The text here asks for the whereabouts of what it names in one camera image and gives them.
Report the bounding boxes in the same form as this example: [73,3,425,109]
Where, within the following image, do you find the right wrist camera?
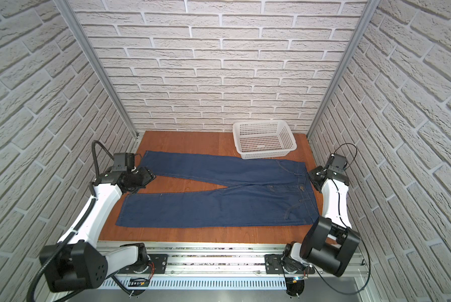
[326,154,348,170]

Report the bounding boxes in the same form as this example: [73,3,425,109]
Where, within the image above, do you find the right thin black cable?
[308,142,372,296]

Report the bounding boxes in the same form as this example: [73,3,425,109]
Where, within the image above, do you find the left black corrugated cable hose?
[26,140,143,302]

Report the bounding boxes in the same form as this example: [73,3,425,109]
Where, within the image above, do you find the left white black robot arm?
[35,167,155,293]

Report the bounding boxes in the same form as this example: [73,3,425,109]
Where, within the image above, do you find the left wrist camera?
[111,152,135,172]

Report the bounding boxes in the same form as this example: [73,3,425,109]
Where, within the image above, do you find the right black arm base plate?
[264,254,316,276]

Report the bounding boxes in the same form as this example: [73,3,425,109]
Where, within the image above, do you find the dark blue denim trousers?
[117,151,319,229]

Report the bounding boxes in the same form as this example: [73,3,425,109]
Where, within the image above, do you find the white plastic laundry basket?
[232,120,297,160]

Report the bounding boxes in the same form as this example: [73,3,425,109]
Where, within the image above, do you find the aluminium corner post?
[55,0,139,139]
[307,0,381,138]

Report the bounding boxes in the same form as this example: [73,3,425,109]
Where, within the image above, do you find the right aluminium corner post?
[307,0,381,138]

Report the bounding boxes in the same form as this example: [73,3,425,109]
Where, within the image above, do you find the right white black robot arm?
[282,164,361,277]

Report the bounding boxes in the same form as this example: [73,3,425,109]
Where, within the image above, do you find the left aluminium corner post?
[55,0,139,139]

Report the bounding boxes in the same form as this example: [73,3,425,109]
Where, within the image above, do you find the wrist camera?
[111,152,135,172]
[326,154,348,170]

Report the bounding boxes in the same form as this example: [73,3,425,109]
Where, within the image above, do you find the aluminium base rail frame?
[57,241,373,291]

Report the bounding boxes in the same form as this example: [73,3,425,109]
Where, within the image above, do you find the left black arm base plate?
[118,254,168,275]

